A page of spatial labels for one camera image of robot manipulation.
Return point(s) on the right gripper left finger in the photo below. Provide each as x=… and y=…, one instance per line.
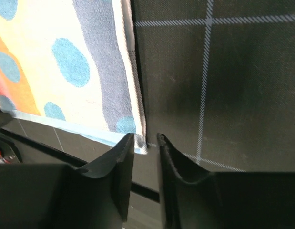
x=58, y=196

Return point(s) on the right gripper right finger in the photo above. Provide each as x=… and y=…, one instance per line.
x=192, y=197

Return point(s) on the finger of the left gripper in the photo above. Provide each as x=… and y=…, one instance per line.
x=5, y=118

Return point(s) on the light blue dotted towel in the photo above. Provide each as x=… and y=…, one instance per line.
x=71, y=65

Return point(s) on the black grid mat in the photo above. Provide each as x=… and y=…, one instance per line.
x=217, y=78

